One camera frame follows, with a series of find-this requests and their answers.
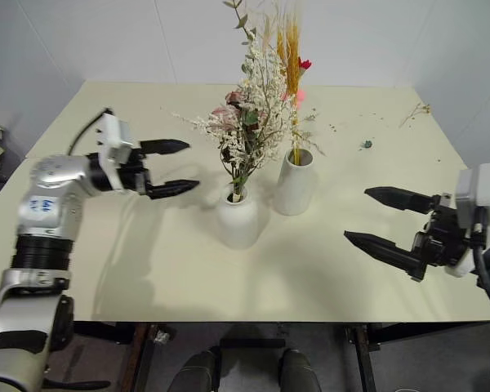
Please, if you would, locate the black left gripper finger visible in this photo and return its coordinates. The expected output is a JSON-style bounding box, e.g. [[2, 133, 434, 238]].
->
[[140, 138, 190, 158], [147, 179, 201, 201]]

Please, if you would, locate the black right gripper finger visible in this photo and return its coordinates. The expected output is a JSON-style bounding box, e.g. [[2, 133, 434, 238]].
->
[[343, 229, 429, 283], [363, 186, 435, 215]]

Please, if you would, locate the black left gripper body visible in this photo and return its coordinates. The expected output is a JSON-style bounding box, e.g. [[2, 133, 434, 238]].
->
[[114, 147, 154, 197]]

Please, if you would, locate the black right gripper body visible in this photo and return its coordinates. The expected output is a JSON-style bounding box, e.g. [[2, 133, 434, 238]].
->
[[410, 192, 476, 271]]

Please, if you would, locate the loose dried flower twig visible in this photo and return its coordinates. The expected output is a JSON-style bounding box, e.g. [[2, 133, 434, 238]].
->
[[399, 102, 432, 129]]

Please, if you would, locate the white and pink flower bouquet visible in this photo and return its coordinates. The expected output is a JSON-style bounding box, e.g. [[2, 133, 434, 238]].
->
[[171, 0, 316, 204]]

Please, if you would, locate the orange wheat flower bouquet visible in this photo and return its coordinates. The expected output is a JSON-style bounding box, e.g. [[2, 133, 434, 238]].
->
[[264, 0, 328, 167]]

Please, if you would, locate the round white bottle vase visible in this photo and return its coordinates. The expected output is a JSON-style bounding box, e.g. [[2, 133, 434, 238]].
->
[[216, 190, 260, 251]]

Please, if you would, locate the tall white cylinder vase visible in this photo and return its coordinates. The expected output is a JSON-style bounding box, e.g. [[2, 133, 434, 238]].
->
[[273, 148, 315, 216]]

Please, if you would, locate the dark rounded shape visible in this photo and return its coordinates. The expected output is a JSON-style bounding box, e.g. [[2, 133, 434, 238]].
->
[[177, 350, 218, 392], [283, 348, 323, 392]]

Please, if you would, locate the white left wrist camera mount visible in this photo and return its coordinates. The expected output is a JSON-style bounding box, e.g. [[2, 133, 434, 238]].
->
[[96, 113, 140, 191]]

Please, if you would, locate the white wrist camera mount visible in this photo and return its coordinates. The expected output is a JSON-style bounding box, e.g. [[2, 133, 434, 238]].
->
[[96, 113, 140, 191], [448, 161, 490, 279]]

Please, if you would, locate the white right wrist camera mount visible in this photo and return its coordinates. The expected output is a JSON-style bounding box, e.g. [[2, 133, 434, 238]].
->
[[448, 161, 490, 279]]

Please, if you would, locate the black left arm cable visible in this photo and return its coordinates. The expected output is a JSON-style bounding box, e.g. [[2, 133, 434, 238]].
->
[[67, 107, 113, 157]]

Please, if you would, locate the black table leg frame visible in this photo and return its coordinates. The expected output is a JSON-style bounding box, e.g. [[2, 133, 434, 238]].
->
[[73, 322, 177, 392], [344, 322, 490, 392]]

